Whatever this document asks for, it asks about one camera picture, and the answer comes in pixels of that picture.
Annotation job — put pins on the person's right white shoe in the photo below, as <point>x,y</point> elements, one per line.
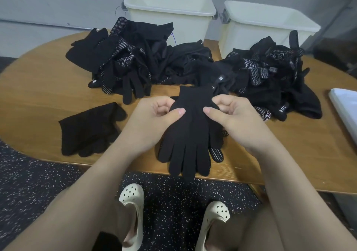
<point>215,214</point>

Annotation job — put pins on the person's white shoe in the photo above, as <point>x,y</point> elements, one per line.
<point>133,200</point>
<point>215,214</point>

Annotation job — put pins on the black dotted glove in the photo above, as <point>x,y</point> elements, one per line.
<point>216,154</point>
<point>189,136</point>

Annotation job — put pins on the person's left leg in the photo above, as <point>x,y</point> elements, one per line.
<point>125,225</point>

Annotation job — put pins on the person's left white shoe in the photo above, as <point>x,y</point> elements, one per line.
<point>133,200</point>

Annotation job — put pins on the grey wall pipe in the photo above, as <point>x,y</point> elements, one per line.
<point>56,23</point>

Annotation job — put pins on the pile of black gloves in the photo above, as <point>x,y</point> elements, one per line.
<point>128,53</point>
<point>83,147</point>

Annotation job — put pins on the white flat tray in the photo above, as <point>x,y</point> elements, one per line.
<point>346,108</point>

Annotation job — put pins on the person's right forearm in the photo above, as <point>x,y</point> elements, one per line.
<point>301,203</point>

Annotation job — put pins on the white plastic bin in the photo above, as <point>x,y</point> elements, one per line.
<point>240,39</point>
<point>192,28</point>

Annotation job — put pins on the person's right hand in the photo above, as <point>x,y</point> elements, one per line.
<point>245,125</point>

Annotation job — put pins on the person's left hand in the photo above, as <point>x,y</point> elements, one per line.
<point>145,128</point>

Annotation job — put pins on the stack of black gloves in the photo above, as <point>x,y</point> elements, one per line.
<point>89,128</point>

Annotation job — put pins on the metal rack frame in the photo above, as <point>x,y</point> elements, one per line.
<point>337,58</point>

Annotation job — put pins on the person's left forearm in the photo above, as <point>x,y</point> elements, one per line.
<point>72,209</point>

